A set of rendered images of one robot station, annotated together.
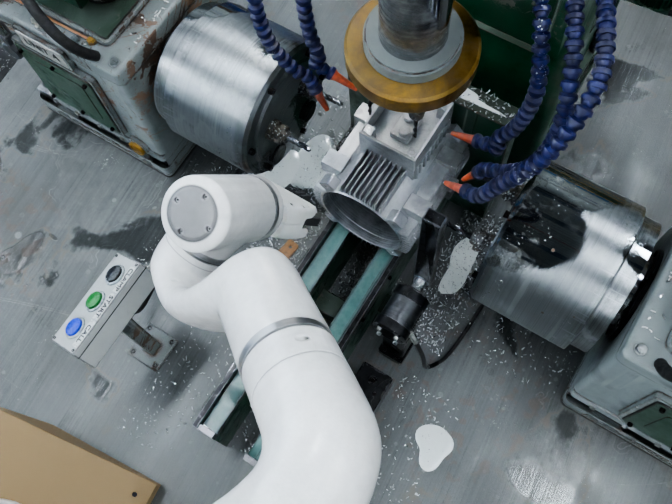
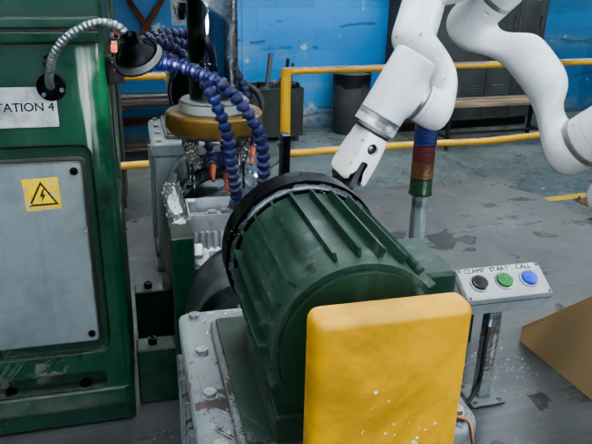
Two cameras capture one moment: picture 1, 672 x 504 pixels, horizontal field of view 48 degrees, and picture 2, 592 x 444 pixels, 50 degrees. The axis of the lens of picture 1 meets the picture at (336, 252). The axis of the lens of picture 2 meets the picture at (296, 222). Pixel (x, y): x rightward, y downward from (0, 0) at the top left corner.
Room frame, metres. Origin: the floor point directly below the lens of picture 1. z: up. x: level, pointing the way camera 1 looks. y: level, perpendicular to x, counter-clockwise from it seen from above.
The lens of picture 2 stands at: (1.46, 0.68, 1.59)
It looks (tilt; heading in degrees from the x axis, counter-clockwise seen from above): 22 degrees down; 216
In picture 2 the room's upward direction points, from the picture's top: 1 degrees clockwise
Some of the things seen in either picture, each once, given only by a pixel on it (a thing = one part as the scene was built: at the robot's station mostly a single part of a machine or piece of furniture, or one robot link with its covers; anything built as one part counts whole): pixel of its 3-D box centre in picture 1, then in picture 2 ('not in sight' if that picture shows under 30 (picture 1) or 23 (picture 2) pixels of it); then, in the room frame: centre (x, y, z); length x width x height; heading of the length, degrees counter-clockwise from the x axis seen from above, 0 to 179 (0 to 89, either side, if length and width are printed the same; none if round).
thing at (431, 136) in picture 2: not in sight; (425, 135); (-0.05, 0.00, 1.19); 0.06 x 0.06 x 0.04
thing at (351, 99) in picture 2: not in sight; (350, 102); (-4.12, -2.68, 0.30); 0.39 x 0.39 x 0.60
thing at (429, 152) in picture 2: not in sight; (424, 151); (-0.05, 0.00, 1.14); 0.06 x 0.06 x 0.04
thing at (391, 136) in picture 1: (405, 129); (218, 222); (0.59, -0.14, 1.11); 0.12 x 0.11 x 0.07; 139
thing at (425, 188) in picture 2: not in sight; (420, 185); (-0.05, 0.00, 1.05); 0.06 x 0.06 x 0.04
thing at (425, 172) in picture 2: not in sight; (422, 168); (-0.05, 0.00, 1.10); 0.06 x 0.06 x 0.04
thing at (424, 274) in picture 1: (428, 252); (284, 188); (0.37, -0.13, 1.12); 0.04 x 0.03 x 0.26; 140
